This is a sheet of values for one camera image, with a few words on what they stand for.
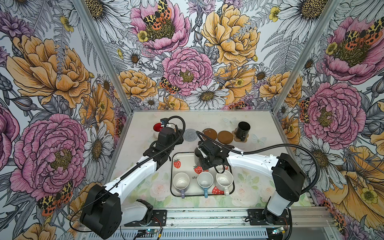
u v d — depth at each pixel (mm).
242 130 994
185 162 941
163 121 713
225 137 1062
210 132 1084
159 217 736
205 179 843
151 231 711
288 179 452
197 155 834
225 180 852
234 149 588
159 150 561
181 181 845
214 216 761
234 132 1084
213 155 653
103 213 402
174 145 571
